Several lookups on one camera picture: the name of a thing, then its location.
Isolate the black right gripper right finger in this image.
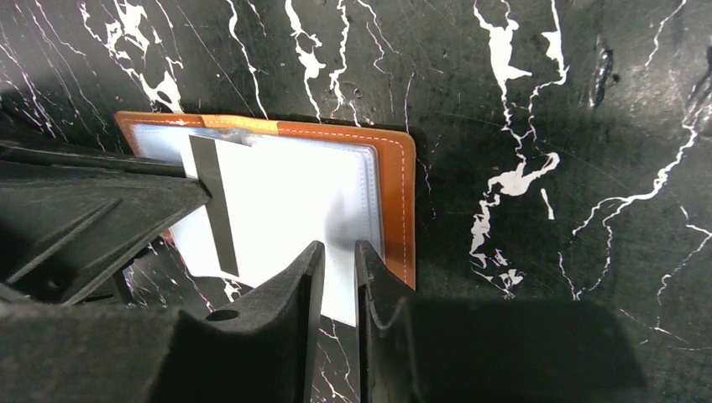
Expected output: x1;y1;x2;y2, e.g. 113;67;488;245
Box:
354;240;648;402

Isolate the white card with black stripe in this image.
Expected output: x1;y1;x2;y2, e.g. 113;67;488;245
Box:
171;135;382;326

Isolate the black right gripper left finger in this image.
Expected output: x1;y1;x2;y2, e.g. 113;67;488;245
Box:
1;241;325;402

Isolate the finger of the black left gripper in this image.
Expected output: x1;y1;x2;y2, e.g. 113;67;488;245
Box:
1;173;210;305
1;140;185;177

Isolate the orange leather card holder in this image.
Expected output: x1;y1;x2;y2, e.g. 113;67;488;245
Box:
115;112;416;326

